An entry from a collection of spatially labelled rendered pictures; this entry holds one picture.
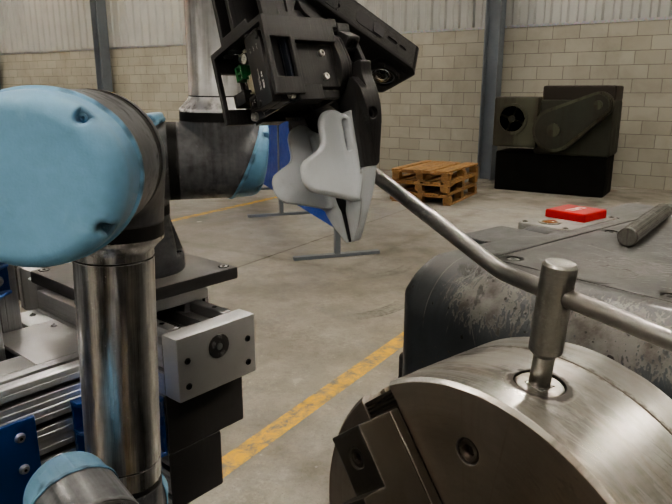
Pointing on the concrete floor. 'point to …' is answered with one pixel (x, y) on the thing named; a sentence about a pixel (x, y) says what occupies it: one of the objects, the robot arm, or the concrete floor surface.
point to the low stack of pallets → (438, 180)
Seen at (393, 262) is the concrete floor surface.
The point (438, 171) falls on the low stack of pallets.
